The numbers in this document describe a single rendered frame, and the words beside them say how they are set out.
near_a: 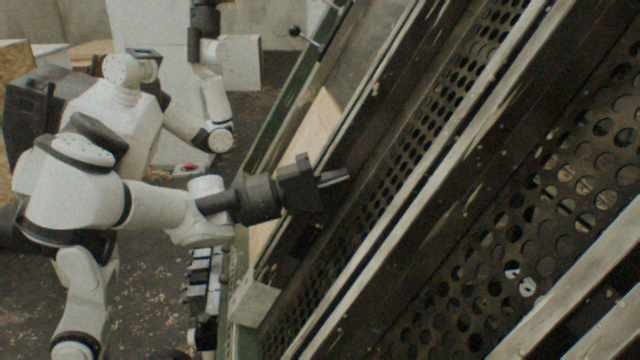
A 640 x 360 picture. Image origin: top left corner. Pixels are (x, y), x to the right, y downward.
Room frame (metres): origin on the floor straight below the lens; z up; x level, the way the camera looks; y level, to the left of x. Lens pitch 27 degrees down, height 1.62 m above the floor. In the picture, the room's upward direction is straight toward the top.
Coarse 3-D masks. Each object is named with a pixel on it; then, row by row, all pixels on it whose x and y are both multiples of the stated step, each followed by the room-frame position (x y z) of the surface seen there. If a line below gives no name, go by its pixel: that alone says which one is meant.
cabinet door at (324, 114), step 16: (320, 96) 1.16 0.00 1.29; (320, 112) 1.08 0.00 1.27; (336, 112) 0.96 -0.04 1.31; (304, 128) 1.13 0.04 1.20; (320, 128) 1.01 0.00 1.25; (304, 144) 1.06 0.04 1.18; (320, 144) 0.95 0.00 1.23; (288, 160) 1.11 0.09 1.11; (272, 176) 1.16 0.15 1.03; (272, 224) 0.93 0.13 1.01; (256, 240) 0.96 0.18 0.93; (256, 256) 0.89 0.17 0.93
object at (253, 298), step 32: (416, 0) 0.77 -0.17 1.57; (448, 0) 0.74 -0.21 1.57; (416, 32) 0.73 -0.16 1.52; (448, 32) 0.74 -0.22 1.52; (384, 64) 0.72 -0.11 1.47; (416, 64) 0.73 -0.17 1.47; (384, 96) 0.72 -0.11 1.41; (352, 128) 0.71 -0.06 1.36; (384, 128) 0.72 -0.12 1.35; (320, 160) 0.74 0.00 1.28; (352, 160) 0.71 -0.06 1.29; (320, 192) 0.70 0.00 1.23; (288, 224) 0.69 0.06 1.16; (320, 224) 0.70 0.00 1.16; (288, 256) 0.69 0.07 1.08; (256, 288) 0.68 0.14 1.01; (256, 320) 0.68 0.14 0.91
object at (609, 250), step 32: (608, 256) 0.21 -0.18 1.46; (576, 288) 0.21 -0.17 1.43; (608, 288) 0.20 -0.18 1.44; (544, 320) 0.20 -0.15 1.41; (576, 320) 0.19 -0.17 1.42; (608, 320) 0.18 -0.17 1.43; (512, 352) 0.20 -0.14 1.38; (544, 352) 0.20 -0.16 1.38; (576, 352) 0.17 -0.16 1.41; (608, 352) 0.16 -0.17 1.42
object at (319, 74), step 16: (368, 0) 1.29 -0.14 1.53; (352, 16) 1.28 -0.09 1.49; (352, 32) 1.28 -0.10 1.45; (336, 48) 1.27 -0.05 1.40; (320, 64) 1.27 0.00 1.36; (320, 80) 1.27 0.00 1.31; (304, 96) 1.26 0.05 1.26; (304, 112) 1.26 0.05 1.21; (288, 128) 1.25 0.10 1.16; (272, 144) 1.28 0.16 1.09; (288, 144) 1.25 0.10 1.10; (272, 160) 1.24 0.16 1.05
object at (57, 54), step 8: (32, 48) 4.05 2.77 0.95; (40, 48) 4.04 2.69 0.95; (48, 48) 4.04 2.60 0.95; (56, 48) 4.05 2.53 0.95; (64, 48) 4.22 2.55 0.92; (40, 56) 3.80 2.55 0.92; (48, 56) 3.92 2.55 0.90; (56, 56) 4.05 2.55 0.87; (64, 56) 4.18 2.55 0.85; (40, 64) 3.78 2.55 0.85; (56, 64) 4.01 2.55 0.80; (64, 64) 4.14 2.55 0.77
